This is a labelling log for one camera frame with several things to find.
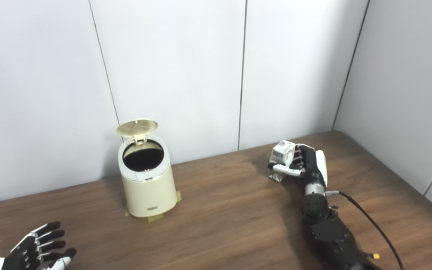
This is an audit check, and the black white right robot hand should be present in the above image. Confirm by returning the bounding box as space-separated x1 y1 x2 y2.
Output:
268 144 328 188

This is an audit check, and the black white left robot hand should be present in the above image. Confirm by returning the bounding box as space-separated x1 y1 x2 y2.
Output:
0 221 77 270

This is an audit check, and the white green milk carton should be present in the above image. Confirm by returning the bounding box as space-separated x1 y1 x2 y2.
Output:
268 140 296 182

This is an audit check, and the cream round bin lid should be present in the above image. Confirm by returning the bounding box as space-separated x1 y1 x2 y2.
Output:
117 119 159 145

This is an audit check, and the cream-colored bin body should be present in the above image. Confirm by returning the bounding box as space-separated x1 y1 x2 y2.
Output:
118 134 177 218

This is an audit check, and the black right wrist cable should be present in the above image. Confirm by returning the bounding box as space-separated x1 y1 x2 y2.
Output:
325 190 404 270

